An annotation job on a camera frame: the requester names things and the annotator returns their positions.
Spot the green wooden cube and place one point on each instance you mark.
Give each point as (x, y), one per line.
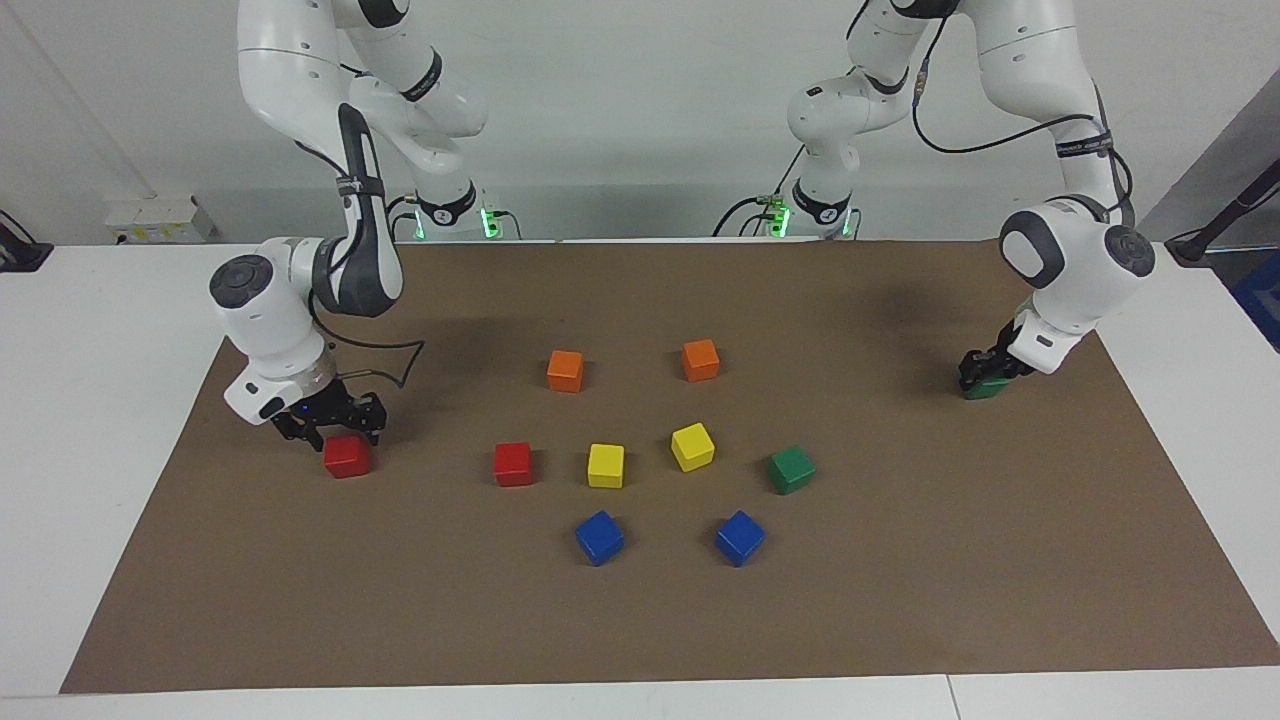
(990, 390)
(791, 470)

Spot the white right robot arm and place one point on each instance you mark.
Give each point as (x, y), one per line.
(270, 320)

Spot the blue crate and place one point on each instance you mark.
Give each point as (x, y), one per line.
(1262, 300)

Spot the white wall power strip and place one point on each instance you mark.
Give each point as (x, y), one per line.
(160, 220)

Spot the yellow wooden cube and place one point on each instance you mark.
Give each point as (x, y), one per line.
(606, 466)
(693, 447)

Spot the blue wooden cube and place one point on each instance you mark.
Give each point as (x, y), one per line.
(600, 538)
(740, 538)

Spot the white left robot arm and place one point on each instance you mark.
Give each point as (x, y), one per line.
(1080, 260)

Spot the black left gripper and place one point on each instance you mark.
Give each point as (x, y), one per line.
(1000, 358)

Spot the brown table mat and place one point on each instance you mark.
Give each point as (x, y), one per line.
(900, 560)

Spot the orange wooden cube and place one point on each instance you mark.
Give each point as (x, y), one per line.
(701, 360)
(565, 371)

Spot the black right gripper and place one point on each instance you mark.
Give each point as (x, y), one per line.
(335, 412)

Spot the black clamp foot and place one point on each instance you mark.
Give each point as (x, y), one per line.
(20, 250)

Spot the red wooden cube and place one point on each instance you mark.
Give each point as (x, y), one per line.
(514, 465)
(348, 458)

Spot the black tripod stand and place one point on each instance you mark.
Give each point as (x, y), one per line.
(1225, 215)

